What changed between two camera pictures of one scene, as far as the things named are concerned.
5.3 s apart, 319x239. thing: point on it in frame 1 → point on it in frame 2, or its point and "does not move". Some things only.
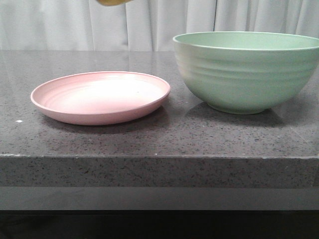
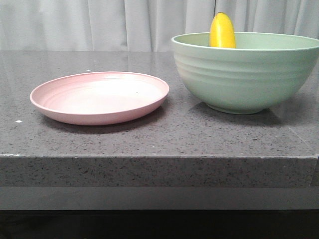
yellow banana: [113, 2] → [221, 32]
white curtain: [143, 25] does not move
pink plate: [97, 98] does not move
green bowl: [243, 72] does not move
